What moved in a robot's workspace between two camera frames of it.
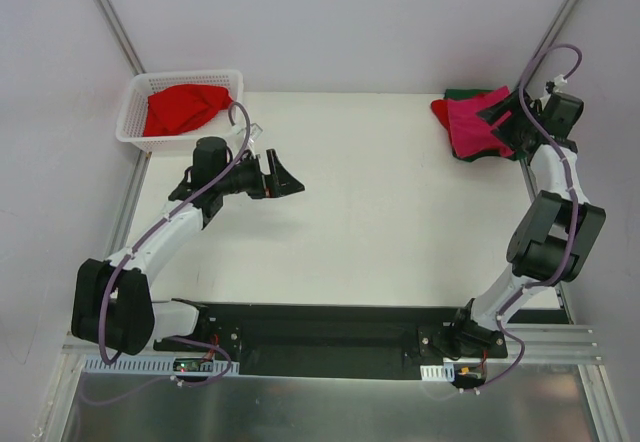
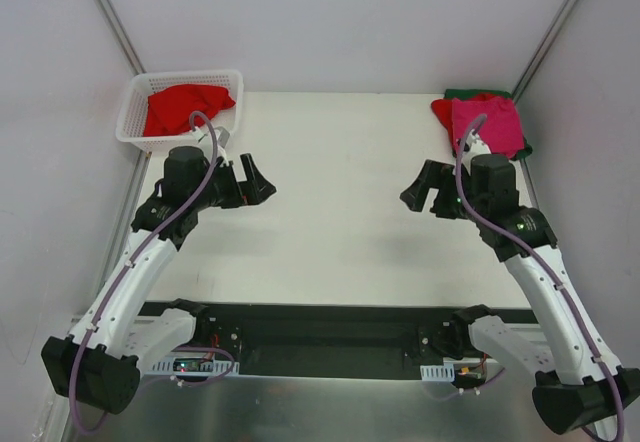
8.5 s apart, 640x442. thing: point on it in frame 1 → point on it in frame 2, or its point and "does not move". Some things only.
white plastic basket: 130,125 does not move
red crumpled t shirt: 183,107 does not move
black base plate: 344,341 does not move
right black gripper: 516,125 → 445,197
